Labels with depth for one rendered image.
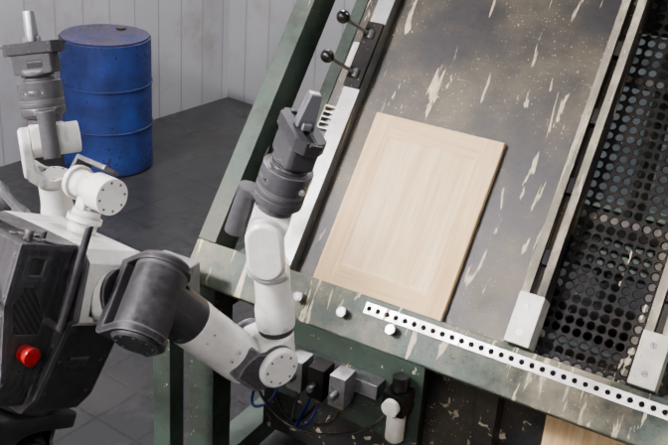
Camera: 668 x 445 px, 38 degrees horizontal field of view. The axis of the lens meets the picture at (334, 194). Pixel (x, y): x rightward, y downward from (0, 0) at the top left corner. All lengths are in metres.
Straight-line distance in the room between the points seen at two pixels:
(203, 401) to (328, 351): 0.55
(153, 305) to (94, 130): 3.85
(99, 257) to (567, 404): 1.15
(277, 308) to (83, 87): 3.71
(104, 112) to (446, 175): 3.10
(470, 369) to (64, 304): 1.09
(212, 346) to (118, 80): 3.72
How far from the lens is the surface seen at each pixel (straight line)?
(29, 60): 2.01
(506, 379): 2.31
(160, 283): 1.56
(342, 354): 2.48
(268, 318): 1.71
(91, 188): 1.69
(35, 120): 2.01
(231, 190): 2.70
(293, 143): 1.52
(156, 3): 6.21
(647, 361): 2.25
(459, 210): 2.46
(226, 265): 2.64
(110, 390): 3.68
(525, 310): 2.31
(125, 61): 5.26
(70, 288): 1.59
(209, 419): 2.93
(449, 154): 2.52
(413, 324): 2.38
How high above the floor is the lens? 2.10
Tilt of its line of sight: 23 degrees down
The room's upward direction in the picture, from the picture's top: 4 degrees clockwise
